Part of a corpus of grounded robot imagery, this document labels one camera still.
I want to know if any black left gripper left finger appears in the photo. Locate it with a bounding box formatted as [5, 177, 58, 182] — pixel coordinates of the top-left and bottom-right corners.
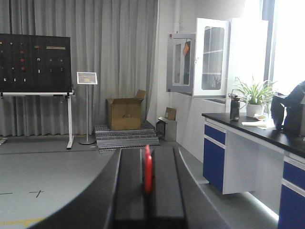
[113, 148, 146, 229]

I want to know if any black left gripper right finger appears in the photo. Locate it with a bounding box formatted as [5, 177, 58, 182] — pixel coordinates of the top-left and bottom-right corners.
[150, 146, 187, 229]

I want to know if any red plastic spoon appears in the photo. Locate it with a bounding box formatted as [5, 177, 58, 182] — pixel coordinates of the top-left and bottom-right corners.
[144, 145, 153, 195]

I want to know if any white glass door cabinet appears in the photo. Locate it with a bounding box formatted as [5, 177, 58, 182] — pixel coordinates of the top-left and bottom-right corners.
[193, 18, 268, 98]

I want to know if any metal box on floor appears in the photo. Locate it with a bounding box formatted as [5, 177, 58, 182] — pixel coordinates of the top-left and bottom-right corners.
[156, 117, 177, 142]

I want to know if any blue white lab bench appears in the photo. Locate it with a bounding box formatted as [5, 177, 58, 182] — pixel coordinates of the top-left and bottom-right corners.
[203, 113, 305, 229]

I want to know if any large cardboard box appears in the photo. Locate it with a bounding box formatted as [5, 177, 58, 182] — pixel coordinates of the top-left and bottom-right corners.
[107, 90, 146, 130]

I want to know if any small cardboard box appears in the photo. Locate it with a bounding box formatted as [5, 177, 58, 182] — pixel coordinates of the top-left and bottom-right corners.
[164, 107, 176, 121]

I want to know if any dark bottle on counter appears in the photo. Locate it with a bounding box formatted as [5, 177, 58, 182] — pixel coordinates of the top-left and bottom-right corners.
[228, 90, 240, 121]

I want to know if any white paper on counter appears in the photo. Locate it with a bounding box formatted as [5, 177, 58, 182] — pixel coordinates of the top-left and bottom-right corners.
[242, 114, 275, 130]

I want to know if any sign holder on pole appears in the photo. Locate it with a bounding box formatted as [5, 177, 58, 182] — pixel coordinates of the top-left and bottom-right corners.
[77, 72, 97, 145]

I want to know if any potted green plant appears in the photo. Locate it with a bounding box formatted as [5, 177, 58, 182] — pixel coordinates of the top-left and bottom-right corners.
[228, 76, 276, 118]

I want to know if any grey curtain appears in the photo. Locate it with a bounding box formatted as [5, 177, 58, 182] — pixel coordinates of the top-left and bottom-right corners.
[0, 0, 158, 135]

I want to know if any black pegboard on stand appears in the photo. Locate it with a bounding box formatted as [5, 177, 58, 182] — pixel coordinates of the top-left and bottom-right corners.
[0, 33, 74, 149]

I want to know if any grey wall cabinet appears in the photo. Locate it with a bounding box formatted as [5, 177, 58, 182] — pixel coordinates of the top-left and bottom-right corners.
[166, 33, 195, 95]

